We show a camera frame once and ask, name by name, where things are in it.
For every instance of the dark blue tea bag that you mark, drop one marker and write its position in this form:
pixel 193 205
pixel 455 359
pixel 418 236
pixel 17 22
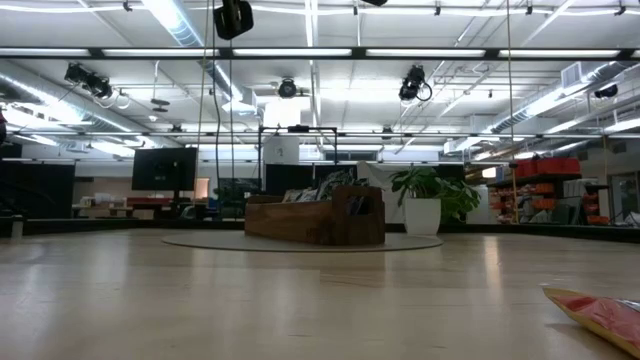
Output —
pixel 336 182

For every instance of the orange tea bag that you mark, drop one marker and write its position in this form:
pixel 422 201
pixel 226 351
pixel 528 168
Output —
pixel 600 315

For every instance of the white box unit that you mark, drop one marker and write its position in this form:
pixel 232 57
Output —
pixel 281 150

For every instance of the large black monitor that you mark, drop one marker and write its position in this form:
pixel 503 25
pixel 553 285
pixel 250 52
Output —
pixel 164 169

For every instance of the white sheet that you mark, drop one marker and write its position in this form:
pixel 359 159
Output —
pixel 377 175

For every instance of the red low table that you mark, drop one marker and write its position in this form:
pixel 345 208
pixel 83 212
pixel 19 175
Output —
pixel 150 201

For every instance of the wooden compartment box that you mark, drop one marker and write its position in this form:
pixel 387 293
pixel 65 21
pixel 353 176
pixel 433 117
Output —
pixel 300 222

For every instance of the green plant white pot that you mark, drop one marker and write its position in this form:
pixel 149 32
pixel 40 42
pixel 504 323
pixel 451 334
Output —
pixel 422 215

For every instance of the red storage crate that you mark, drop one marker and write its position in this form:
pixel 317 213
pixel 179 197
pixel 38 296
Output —
pixel 526 167
pixel 559 165

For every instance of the round grey mat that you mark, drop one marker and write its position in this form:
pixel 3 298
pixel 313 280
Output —
pixel 210 241

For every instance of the dark storage shelf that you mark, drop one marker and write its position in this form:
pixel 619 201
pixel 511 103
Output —
pixel 547 196

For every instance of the black partition panel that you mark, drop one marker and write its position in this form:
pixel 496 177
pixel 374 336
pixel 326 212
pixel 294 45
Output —
pixel 37 190

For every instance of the glass door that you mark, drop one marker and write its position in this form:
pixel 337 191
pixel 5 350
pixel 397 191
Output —
pixel 625 197

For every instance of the ceiling-mounted black camera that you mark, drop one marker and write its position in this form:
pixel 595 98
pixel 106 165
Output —
pixel 606 91
pixel 89 80
pixel 287 88
pixel 414 82

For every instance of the background black frame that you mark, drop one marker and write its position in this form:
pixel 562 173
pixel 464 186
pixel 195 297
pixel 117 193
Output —
pixel 259 160

